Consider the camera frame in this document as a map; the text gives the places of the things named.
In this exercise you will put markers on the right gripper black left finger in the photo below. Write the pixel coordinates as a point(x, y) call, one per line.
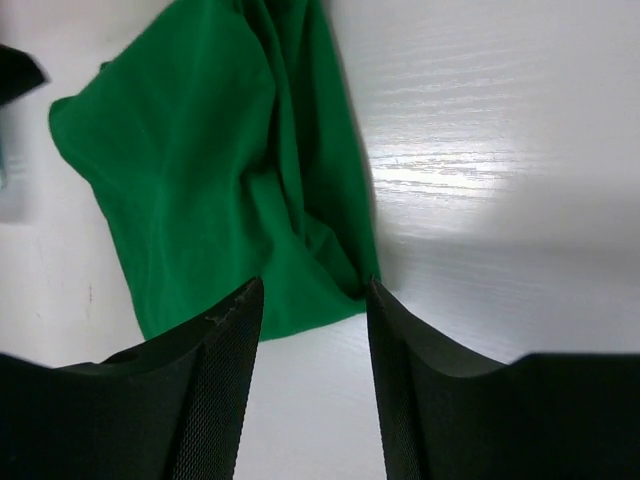
point(172, 407)

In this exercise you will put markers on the green t shirt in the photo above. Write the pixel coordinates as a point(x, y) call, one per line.
point(220, 146)

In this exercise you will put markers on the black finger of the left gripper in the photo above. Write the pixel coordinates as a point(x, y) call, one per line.
point(20, 74)

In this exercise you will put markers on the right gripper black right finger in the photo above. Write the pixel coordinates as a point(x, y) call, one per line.
point(448, 412)

